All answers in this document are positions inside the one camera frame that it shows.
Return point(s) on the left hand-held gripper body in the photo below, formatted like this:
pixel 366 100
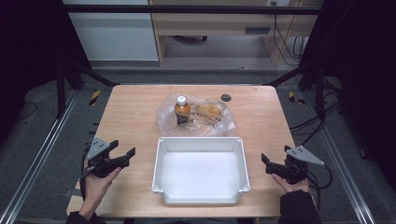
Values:
pixel 104 163

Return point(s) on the person's left hand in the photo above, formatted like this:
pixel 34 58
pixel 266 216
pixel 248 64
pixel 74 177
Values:
pixel 96 186

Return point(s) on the light wooden desk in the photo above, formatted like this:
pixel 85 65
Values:
pixel 214 21

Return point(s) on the black horizontal frame bar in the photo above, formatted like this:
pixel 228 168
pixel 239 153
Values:
pixel 186 9

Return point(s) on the white cabinet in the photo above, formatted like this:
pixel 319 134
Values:
pixel 115 34

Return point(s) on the yellow snack packet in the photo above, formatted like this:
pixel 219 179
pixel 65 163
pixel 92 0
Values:
pixel 209 110

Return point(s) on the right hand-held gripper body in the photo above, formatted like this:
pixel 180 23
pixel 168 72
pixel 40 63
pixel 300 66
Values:
pixel 295 166

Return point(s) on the aluminium floor rail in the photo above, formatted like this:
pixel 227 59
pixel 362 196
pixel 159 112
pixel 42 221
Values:
pixel 40 155
pixel 342 168

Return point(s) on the clear plastic bag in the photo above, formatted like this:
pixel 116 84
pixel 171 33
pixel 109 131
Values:
pixel 168 124

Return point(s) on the black metal stand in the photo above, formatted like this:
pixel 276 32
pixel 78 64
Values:
pixel 320 93
pixel 60 90

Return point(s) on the orange drink bottle white cap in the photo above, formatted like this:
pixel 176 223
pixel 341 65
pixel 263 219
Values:
pixel 182 112

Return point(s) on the person's right hand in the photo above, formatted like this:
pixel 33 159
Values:
pixel 292 187

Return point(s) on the dark curtain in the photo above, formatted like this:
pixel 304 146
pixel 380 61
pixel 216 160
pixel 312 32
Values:
pixel 28 46
pixel 364 77

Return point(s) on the white plastic bin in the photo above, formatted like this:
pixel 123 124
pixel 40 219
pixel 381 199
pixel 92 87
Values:
pixel 200 174

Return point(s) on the black yellow tape marker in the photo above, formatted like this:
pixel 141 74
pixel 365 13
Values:
pixel 95 97
pixel 293 98

